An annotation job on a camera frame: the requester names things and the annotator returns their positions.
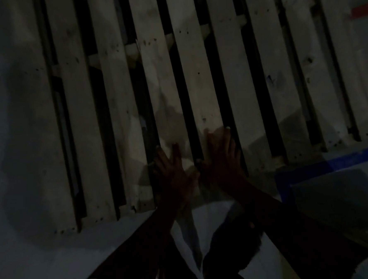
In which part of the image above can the person's right hand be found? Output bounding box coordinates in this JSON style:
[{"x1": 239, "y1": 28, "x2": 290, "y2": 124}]
[{"x1": 194, "y1": 125, "x2": 254, "y2": 203}]

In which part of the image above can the person's left hand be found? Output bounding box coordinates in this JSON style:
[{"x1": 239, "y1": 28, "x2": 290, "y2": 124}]
[{"x1": 150, "y1": 142, "x2": 203, "y2": 212}]

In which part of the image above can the person's left forearm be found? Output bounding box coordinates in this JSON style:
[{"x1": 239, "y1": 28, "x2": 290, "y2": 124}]
[{"x1": 83, "y1": 203, "x2": 196, "y2": 279}]

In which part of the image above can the person's right forearm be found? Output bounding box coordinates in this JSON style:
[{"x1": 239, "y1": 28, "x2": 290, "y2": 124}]
[{"x1": 233, "y1": 176, "x2": 368, "y2": 279}]

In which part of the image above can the wooden slatted pallet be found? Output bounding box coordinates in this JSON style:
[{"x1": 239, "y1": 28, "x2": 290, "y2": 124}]
[{"x1": 3, "y1": 0, "x2": 368, "y2": 239}]

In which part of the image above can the person's right leg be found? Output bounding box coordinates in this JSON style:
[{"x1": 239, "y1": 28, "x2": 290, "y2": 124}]
[{"x1": 198, "y1": 206, "x2": 269, "y2": 279}]

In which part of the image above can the blue floor tape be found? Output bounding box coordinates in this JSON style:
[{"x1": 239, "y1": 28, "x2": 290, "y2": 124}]
[{"x1": 272, "y1": 144, "x2": 368, "y2": 203}]

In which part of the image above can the red tape strip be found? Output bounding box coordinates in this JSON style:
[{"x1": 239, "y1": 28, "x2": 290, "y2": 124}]
[{"x1": 349, "y1": 3, "x2": 368, "y2": 20}]

